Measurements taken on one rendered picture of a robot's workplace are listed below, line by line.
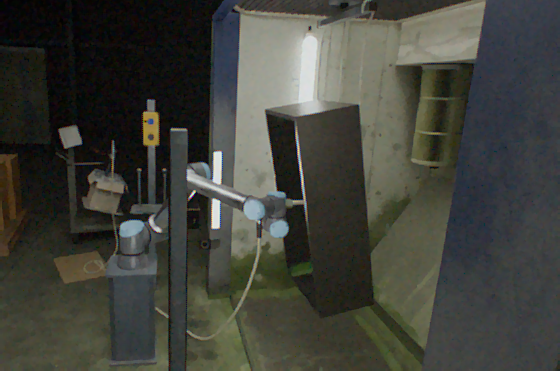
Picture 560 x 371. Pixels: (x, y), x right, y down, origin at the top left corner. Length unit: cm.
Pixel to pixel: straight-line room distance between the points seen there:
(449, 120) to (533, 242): 286
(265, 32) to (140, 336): 229
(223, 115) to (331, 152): 119
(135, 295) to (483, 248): 233
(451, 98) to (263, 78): 133
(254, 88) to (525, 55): 279
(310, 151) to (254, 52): 125
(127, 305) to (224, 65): 182
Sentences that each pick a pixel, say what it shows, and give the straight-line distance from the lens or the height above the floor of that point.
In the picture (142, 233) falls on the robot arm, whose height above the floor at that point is 86.
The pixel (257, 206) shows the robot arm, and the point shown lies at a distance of 184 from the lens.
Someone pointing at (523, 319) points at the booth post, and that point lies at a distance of 54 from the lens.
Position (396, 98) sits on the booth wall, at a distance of 366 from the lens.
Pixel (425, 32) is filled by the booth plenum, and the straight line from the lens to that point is 338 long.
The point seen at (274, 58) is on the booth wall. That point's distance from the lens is 327.
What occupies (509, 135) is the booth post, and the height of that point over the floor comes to 173.
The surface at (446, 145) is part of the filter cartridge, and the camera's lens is 337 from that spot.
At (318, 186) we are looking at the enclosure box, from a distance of 227.
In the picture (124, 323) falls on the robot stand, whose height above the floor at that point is 30.
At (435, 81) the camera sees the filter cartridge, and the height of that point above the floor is 185.
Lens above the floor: 177
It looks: 14 degrees down
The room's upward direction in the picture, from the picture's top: 2 degrees clockwise
